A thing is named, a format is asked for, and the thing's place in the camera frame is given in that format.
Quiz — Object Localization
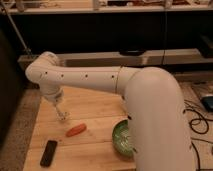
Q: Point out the translucent yellowish gripper finger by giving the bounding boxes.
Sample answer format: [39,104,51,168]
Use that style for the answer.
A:
[53,104,66,120]

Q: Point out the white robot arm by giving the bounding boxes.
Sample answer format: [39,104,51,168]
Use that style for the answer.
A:
[25,51,196,171]

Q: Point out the orange carrot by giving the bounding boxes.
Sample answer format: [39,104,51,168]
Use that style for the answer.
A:
[66,123,87,137]

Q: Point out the black remote control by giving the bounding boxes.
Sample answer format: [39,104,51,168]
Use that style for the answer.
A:
[40,140,58,167]

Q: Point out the green patterned bowl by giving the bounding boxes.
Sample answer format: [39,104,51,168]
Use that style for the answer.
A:
[112,120,133,158]

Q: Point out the metal shelf rack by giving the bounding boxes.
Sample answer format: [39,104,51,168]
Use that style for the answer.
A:
[0,0,213,87]

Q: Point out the black cables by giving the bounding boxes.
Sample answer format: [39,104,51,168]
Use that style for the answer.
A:
[183,99,213,171]

